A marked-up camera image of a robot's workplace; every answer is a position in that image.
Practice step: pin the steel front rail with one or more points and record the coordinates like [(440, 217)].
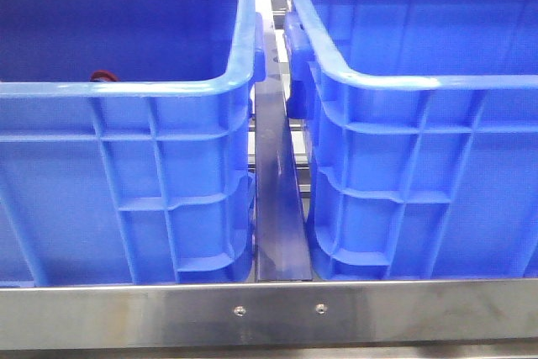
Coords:
[(268, 314)]

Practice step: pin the red mushroom push button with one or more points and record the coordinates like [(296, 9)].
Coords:
[(103, 76)]

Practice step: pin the blue plastic crate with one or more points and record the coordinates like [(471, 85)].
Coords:
[(139, 181), (421, 122)]

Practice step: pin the right blue plastic crate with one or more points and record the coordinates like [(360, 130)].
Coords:
[(421, 122)]

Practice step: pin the left blue plastic crate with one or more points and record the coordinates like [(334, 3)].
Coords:
[(139, 181)]

